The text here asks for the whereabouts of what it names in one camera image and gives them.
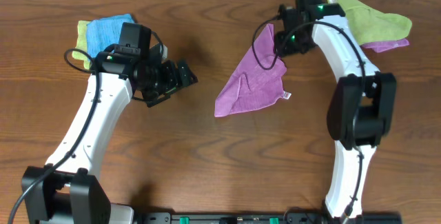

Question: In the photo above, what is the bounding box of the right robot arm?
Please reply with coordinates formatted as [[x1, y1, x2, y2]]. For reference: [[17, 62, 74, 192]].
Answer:
[[274, 0, 402, 223]]

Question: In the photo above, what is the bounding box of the green folded cloth under blue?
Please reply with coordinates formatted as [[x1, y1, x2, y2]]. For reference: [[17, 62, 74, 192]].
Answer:
[[72, 21, 90, 70]]

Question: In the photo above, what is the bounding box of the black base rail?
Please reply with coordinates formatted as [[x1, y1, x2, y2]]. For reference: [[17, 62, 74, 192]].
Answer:
[[134, 212, 402, 224]]

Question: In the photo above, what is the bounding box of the purple microfiber cloth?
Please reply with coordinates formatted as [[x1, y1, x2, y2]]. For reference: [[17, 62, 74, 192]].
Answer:
[[214, 24, 291, 117]]

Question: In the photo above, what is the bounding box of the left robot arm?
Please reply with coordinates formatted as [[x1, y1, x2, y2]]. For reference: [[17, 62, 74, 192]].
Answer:
[[8, 23, 198, 223]]

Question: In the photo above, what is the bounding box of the left black cable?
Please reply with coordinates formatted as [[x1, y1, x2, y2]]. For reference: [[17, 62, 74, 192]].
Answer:
[[6, 39, 163, 224]]

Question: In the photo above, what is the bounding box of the green crumpled cloth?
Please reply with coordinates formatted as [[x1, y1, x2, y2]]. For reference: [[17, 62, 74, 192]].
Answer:
[[327, 0, 412, 45]]

